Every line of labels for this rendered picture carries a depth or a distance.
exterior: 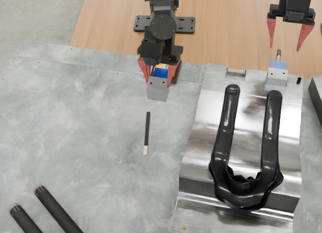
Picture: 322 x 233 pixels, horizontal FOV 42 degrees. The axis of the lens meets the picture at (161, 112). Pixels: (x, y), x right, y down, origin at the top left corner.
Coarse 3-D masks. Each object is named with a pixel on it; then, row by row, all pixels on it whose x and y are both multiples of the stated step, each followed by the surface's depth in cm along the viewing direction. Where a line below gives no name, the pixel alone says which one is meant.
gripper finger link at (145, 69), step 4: (140, 56) 102; (140, 60) 100; (140, 64) 101; (144, 64) 100; (144, 68) 101; (148, 68) 105; (144, 72) 102; (148, 72) 105; (144, 76) 103; (148, 76) 106
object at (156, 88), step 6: (162, 66) 110; (156, 72) 108; (162, 72) 107; (150, 78) 105; (156, 78) 105; (162, 78) 105; (150, 84) 104; (156, 84) 104; (162, 84) 104; (150, 90) 104; (156, 90) 104; (162, 90) 103; (168, 90) 107; (150, 96) 107; (156, 96) 106; (162, 96) 105
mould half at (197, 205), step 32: (256, 96) 109; (288, 96) 108; (192, 128) 104; (256, 128) 104; (288, 128) 103; (192, 160) 94; (256, 160) 94; (288, 160) 94; (192, 192) 96; (288, 192) 89; (192, 224) 93; (224, 224) 93; (256, 224) 92; (288, 224) 92
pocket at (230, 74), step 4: (228, 72) 116; (232, 72) 116; (236, 72) 116; (240, 72) 116; (244, 72) 115; (228, 76) 117; (232, 76) 116; (236, 76) 116; (240, 76) 116; (244, 76) 116; (244, 80) 115
